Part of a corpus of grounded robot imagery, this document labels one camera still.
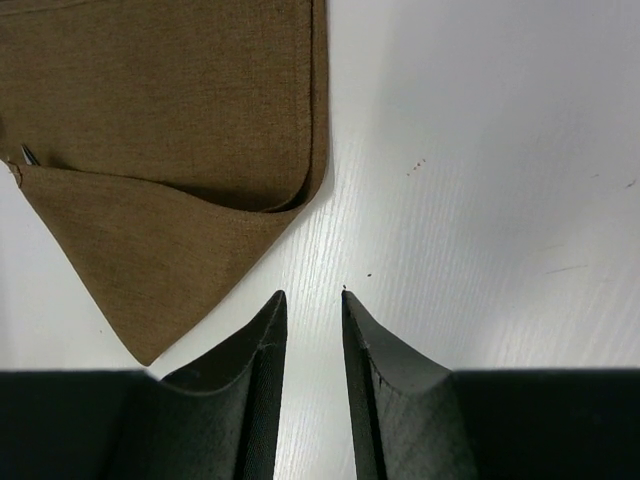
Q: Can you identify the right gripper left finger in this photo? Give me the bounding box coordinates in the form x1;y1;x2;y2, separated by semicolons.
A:
105;291;287;479

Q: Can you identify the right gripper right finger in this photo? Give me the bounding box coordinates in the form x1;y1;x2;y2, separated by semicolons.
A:
342;291;480;479

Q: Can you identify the brown cloth napkin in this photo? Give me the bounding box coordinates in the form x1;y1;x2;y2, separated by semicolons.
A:
1;1;329;365

